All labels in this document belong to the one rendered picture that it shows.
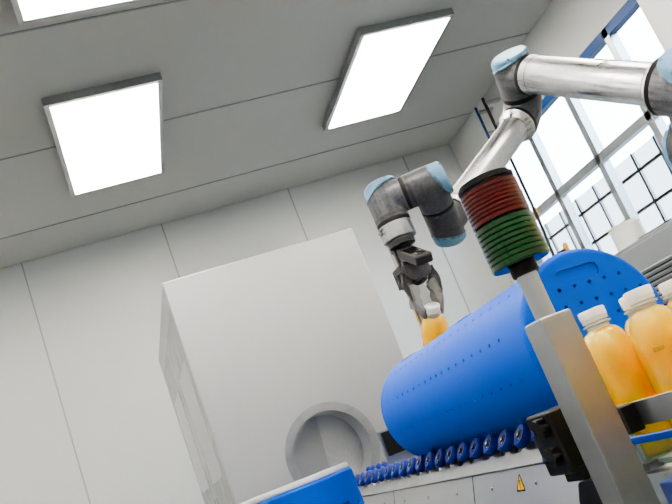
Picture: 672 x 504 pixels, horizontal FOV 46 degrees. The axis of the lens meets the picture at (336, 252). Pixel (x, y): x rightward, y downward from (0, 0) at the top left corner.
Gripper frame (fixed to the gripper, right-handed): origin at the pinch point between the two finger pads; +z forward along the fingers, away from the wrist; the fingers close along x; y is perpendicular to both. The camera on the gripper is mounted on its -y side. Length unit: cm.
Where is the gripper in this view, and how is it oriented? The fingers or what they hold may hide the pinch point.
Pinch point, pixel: (433, 310)
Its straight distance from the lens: 196.9
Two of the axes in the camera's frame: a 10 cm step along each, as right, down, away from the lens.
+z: 3.5, 9.0, -2.5
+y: -2.1, 3.4, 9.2
